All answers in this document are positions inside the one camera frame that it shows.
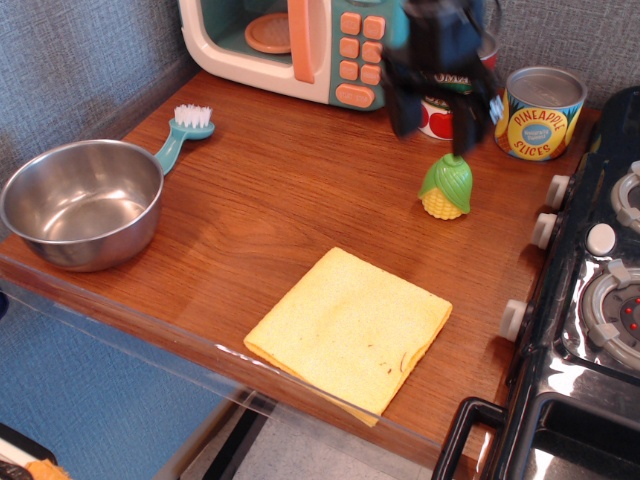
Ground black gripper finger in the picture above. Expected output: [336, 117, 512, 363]
[450, 94, 492, 156]
[383, 83, 422, 138]

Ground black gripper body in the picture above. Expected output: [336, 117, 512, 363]
[382, 1, 498, 108]

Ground green and yellow toy corn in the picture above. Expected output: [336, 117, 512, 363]
[418, 153, 473, 220]

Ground tomato sauce can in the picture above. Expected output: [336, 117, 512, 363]
[420, 32, 498, 140]

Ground pineapple slices can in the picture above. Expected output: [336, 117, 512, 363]
[494, 66, 587, 161]

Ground toy microwave teal and cream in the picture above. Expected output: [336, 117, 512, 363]
[179, 1, 409, 111]

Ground white stove knob top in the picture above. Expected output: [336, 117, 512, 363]
[545, 175, 571, 210]

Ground white stove knob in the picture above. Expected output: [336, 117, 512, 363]
[499, 299, 528, 343]
[545, 175, 571, 210]
[530, 213, 557, 250]

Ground white stove knob middle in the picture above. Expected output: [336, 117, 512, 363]
[530, 213, 557, 250]

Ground white stove knob bottom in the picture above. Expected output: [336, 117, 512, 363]
[499, 299, 528, 343]

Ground teal dish brush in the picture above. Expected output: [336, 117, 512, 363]
[155, 104, 215, 175]

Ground yellow folded cloth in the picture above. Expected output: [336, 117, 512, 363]
[244, 248, 452, 427]

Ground black toy stove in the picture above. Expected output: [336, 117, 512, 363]
[433, 87, 639, 479]

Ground clear acrylic table edge guard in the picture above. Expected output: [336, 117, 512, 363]
[1, 255, 440, 468]

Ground stainless steel bowl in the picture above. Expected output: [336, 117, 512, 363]
[1, 140, 164, 272]

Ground orange object bottom left corner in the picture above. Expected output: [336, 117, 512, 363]
[25, 459, 71, 480]

